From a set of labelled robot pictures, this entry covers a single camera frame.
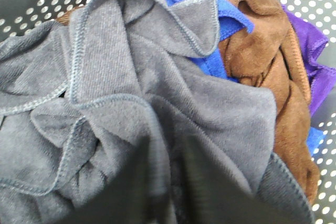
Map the dark grey towel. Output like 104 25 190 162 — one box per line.
1 0 314 223

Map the brown towel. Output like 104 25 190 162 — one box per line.
56 0 321 205

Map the grey basket with orange rim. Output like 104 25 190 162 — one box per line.
1 0 335 223

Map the blue towel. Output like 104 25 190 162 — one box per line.
170 0 323 155

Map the purple towel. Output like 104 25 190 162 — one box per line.
282 5 335 114

